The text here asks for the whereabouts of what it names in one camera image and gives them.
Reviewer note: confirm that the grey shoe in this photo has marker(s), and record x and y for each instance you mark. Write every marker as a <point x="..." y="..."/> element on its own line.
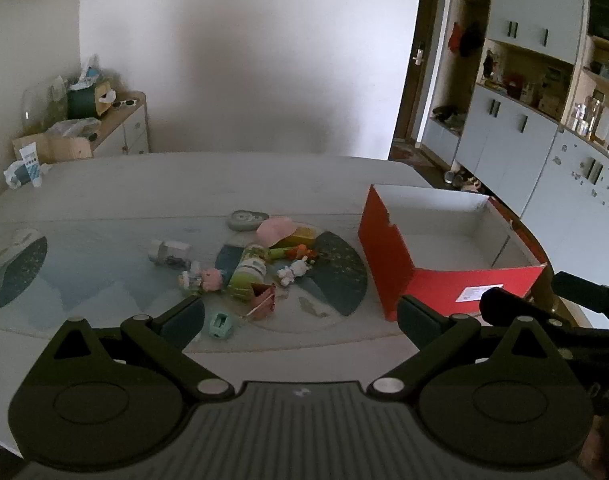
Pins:
<point x="452" y="177"/>

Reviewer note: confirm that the orange carrot toy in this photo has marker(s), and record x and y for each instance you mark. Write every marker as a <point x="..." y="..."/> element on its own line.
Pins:
<point x="300" y="251"/>

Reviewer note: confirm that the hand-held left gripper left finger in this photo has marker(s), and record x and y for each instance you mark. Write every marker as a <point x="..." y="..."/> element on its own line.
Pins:
<point x="182" y="322"/>

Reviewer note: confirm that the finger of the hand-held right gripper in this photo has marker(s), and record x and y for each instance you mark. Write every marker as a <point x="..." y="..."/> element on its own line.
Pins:
<point x="509" y="302"/>
<point x="589" y="297"/>

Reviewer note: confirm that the pink shoe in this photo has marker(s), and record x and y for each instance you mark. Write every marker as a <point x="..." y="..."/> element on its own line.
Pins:
<point x="470" y="185"/>

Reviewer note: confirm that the dark brown door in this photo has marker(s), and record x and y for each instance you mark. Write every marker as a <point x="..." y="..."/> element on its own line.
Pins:
<point x="414" y="90"/>

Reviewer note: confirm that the green tissue holder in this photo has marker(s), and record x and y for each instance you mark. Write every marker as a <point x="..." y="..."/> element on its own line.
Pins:
<point x="82" y="102"/>

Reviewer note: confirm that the grey correction tape dispenser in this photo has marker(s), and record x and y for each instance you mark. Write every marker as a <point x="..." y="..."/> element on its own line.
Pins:
<point x="244" y="221"/>

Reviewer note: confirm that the white rabbit toy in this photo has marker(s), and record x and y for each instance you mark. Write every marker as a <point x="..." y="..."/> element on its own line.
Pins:
<point x="290" y="274"/>

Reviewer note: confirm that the green label bottle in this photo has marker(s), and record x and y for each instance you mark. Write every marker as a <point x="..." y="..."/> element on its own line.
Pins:
<point x="248" y="270"/>

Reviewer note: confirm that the pink block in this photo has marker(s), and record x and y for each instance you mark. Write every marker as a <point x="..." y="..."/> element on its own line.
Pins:
<point x="274" y="230"/>

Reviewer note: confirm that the brown cardboard carton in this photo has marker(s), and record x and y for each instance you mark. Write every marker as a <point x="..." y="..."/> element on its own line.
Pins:
<point x="59" y="150"/>

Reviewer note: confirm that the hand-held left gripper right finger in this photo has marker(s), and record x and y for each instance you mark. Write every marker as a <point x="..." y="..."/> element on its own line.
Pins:
<point x="419" y="322"/>

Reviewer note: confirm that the mint pencil sharpener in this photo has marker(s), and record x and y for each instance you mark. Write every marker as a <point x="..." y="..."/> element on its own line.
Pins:
<point x="219" y="325"/>

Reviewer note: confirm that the dark bag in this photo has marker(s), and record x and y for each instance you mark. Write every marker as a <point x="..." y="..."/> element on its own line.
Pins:
<point x="449" y="115"/>

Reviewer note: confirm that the pale blue wall cabinet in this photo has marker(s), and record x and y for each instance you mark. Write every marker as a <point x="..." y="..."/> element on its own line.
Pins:
<point x="509" y="135"/>

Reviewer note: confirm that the lime green stick toy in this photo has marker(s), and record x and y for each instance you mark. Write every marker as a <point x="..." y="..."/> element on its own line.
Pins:
<point x="280" y="254"/>

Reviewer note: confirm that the white tube blue label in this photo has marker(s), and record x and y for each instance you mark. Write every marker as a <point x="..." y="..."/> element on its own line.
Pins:
<point x="30" y="162"/>

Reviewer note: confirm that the patterned rug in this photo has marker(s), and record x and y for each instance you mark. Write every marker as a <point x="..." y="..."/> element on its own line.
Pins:
<point x="412" y="152"/>

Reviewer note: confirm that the yellow small box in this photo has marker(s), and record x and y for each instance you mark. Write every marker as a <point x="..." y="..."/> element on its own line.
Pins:
<point x="304" y="235"/>

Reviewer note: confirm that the clear plastic bag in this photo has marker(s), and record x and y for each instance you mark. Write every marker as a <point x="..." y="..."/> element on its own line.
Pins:
<point x="74" y="127"/>

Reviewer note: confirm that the red cardboard box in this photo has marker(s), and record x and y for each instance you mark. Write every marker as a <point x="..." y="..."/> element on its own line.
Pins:
<point x="389" y="255"/>

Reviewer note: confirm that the red hat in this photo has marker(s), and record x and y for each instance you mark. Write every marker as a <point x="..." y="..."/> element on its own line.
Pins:
<point x="455" y="37"/>

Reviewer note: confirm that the small cartoon figurine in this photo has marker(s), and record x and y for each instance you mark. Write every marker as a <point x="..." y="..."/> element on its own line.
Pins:
<point x="209" y="279"/>

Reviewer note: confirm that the black hat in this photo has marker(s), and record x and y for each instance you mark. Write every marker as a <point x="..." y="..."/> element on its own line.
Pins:
<point x="472" y="40"/>

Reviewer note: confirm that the white plastic bag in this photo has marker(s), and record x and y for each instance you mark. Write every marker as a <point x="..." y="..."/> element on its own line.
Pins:
<point x="13" y="176"/>

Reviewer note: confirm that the white sunglasses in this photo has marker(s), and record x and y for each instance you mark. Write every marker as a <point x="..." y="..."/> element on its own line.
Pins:
<point x="124" y="105"/>

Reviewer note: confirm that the brown small box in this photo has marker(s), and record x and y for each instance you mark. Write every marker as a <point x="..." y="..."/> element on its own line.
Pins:
<point x="262" y="300"/>

